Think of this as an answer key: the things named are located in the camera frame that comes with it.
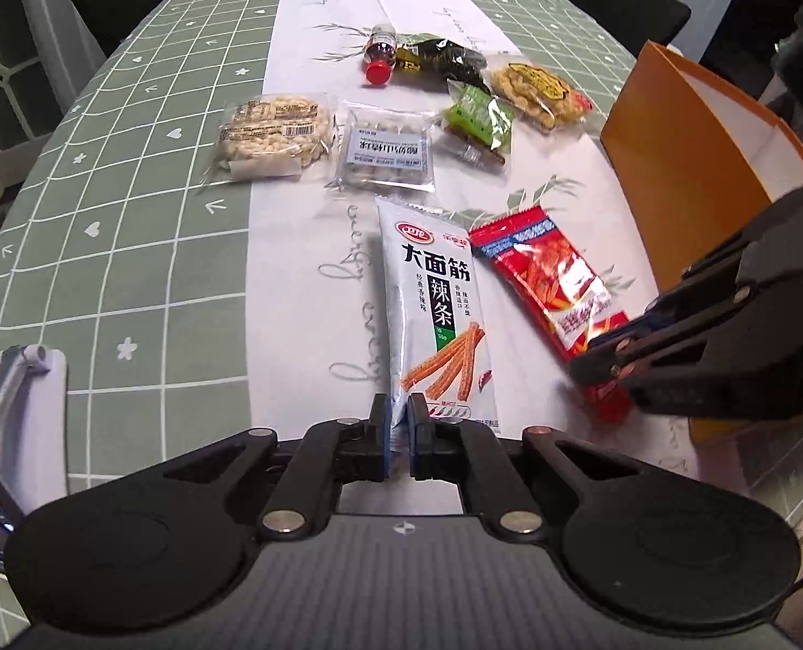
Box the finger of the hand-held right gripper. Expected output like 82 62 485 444
569 298 748 414
645 188 803 324

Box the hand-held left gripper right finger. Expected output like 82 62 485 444
408 393 646 536

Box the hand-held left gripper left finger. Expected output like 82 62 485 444
164 394 394 536

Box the red snack packet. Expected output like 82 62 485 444
469 206 636 424

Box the white spicy strip packet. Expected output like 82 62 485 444
376 195 498 429

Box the orange paper bag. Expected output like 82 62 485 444
600 41 803 446

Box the dark green snack packet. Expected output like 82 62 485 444
394 37 494 92

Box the small red-capped candy bottle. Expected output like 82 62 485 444
362 25 399 87

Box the yellow-label cookie packet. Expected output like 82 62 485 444
488 62 593 133

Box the clear packet of wrapped candies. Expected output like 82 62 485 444
327 107 438 194

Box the clear packet of peanuts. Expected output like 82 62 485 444
213 96 335 183

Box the green checked tablecloth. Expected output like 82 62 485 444
0 0 803 597

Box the lattice glass door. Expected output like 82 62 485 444
0 0 64 211

